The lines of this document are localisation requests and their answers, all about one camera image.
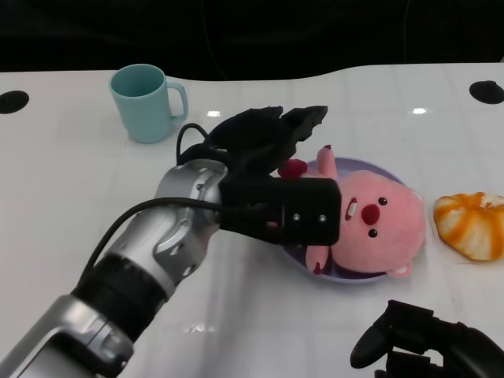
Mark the teal plastic mug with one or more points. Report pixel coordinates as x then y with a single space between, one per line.
143 106

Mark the orange striped bread toy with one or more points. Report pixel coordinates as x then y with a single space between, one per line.
468 224

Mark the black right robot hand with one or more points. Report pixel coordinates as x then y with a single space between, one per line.
433 346

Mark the purple plastic plate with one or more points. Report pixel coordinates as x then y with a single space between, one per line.
366 166

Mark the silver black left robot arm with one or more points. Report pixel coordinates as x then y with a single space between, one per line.
157 244

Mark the black backdrop curtain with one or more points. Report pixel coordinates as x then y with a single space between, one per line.
275 35

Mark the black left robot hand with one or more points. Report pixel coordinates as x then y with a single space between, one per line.
256 141

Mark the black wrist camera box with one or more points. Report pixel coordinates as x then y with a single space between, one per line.
299 212

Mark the pink plush doll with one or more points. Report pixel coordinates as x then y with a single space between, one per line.
386 236

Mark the black table grommet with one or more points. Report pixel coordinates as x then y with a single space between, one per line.
486 92
12 102

